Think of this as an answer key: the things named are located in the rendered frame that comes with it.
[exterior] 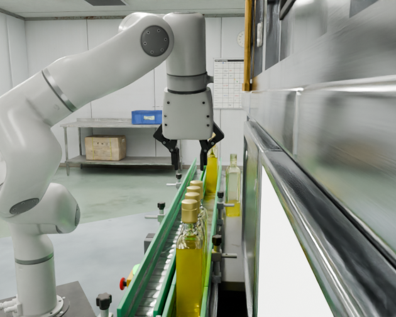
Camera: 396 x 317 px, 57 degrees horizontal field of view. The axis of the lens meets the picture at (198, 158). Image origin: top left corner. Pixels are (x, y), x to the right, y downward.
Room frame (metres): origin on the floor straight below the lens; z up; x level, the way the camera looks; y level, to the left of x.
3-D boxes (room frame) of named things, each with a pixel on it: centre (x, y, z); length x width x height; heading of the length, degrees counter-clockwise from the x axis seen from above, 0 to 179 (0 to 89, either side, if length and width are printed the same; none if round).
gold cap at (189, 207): (0.74, 0.02, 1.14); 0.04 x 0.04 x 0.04
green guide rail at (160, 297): (1.52, 0.01, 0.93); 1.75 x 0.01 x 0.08; 175
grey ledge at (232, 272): (1.39, -0.14, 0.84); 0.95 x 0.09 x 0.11; 175
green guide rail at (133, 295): (1.53, 0.09, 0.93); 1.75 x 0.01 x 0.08; 175
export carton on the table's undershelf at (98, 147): (6.33, 1.62, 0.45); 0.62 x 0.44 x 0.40; 80
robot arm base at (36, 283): (0.88, 0.44, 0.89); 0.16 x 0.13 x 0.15; 118
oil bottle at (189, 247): (0.74, 0.02, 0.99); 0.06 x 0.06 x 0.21; 85
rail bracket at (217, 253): (0.92, -0.07, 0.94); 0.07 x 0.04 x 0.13; 85
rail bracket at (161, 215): (1.23, 0.15, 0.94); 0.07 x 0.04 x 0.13; 85
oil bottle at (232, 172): (1.48, -0.15, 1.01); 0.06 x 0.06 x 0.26; 5
